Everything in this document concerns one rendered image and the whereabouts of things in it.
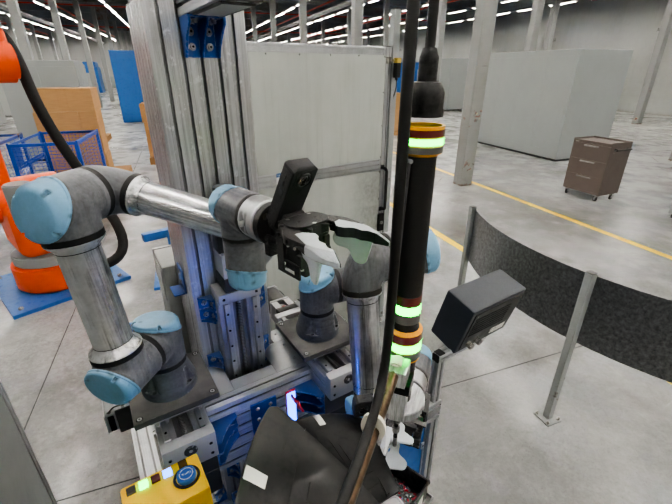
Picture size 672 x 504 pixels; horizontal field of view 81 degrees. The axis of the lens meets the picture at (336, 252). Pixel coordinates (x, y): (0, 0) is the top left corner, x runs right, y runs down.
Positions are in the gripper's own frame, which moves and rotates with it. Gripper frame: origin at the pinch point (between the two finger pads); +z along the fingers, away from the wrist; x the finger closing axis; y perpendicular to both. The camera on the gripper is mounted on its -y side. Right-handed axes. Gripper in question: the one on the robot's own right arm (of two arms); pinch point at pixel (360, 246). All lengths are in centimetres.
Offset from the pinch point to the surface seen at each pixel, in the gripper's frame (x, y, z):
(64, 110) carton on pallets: -120, 41, -788
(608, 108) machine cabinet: -1041, 58, -220
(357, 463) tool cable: 17.1, 9.9, 15.9
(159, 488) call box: 24, 59, -33
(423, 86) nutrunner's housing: 1.3, -19.3, 8.4
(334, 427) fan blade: -6.9, 47.8, -12.3
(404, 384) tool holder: 4.3, 12.4, 11.4
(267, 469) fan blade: 17.4, 24.9, 1.1
